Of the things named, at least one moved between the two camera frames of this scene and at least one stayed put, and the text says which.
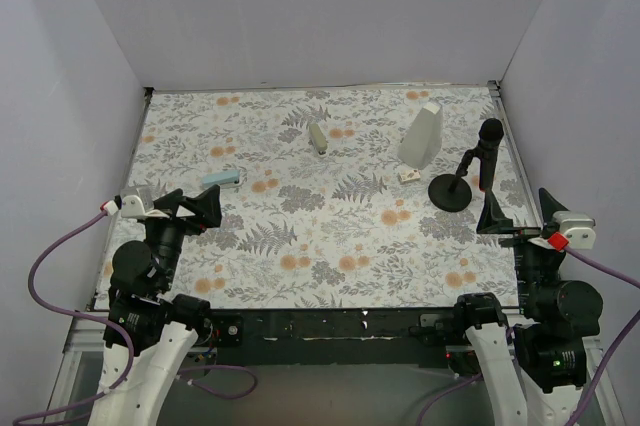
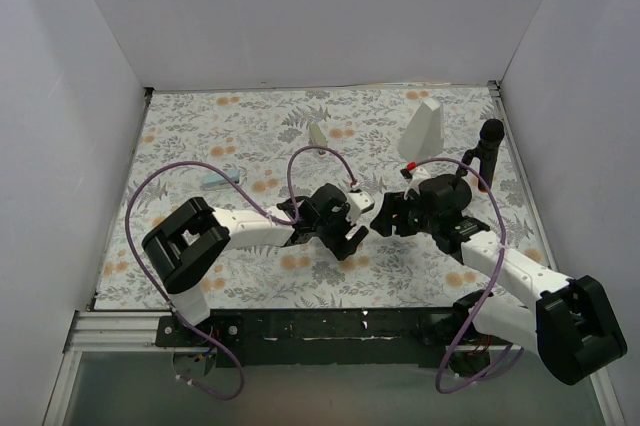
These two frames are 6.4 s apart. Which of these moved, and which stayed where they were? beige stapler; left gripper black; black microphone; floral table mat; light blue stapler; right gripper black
Moved: left gripper black; right gripper black
Stayed: beige stapler; light blue stapler; floral table mat; black microphone
